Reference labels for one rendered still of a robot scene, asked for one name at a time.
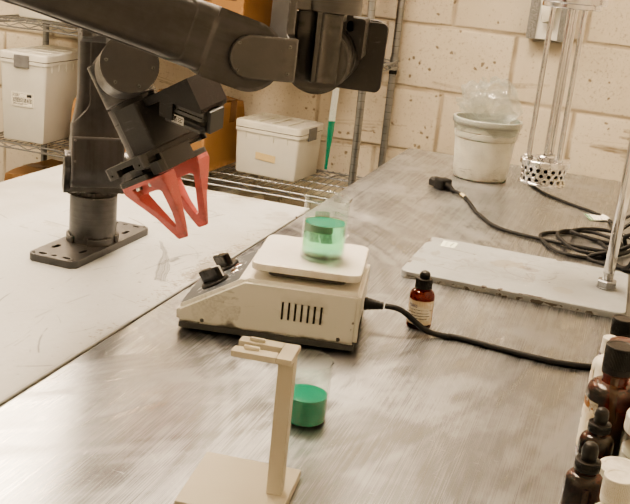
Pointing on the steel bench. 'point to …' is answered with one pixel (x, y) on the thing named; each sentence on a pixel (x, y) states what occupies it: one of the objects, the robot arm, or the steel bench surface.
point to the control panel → (225, 280)
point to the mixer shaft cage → (540, 163)
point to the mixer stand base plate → (518, 276)
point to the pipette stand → (287, 359)
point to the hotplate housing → (283, 309)
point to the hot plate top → (279, 246)
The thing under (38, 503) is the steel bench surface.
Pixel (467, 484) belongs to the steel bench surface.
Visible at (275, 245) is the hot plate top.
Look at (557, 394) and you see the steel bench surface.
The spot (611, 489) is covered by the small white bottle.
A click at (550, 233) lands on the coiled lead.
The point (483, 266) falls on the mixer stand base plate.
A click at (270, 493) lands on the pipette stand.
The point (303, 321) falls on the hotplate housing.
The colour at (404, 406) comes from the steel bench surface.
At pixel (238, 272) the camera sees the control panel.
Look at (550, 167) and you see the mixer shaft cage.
